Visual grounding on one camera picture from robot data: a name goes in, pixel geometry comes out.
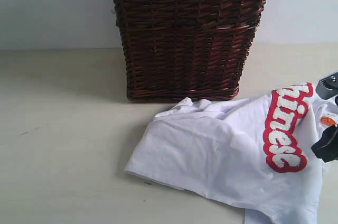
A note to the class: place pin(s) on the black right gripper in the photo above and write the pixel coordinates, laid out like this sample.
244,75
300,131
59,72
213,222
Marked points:
326,147

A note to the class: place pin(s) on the white t-shirt with red lettering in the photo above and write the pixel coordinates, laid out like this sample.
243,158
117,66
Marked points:
252,153

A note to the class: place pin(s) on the dark brown wicker basket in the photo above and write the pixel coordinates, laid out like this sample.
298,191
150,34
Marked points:
186,48

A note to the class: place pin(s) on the orange garment tag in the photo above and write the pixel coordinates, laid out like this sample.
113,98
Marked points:
328,121

